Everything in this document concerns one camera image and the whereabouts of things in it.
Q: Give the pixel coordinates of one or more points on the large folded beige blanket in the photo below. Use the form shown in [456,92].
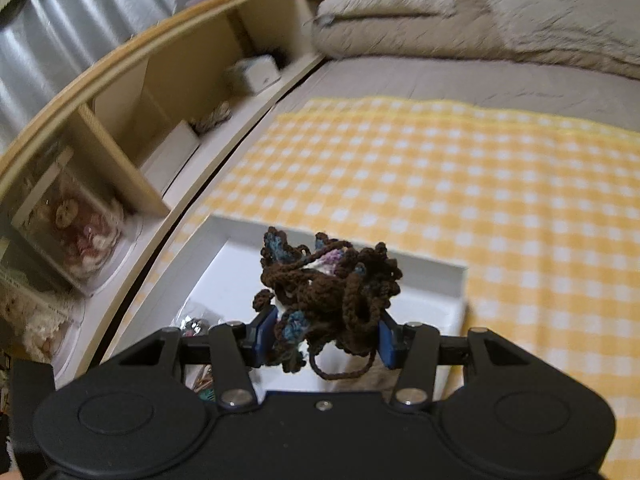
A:
[605,27]

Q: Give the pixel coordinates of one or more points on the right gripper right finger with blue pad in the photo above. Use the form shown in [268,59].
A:
[413,350]

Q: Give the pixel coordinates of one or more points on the brown crochet yarn bundle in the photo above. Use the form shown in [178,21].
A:
[330,293]

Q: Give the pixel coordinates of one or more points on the white tissue box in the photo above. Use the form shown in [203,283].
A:
[251,76]

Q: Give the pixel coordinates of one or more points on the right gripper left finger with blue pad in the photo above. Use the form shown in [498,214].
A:
[236,348]

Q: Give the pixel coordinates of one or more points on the teddy bear in clear case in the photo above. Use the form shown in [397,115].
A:
[81,229]

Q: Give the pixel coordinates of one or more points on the grey curtain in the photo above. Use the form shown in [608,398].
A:
[46,44]

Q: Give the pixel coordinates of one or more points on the wooden bedside shelf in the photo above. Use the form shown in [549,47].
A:
[152,122]

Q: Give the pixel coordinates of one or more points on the yellow white checkered blanket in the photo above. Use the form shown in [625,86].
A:
[543,211]

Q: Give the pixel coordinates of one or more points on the grey bed sheet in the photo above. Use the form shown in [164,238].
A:
[548,89]

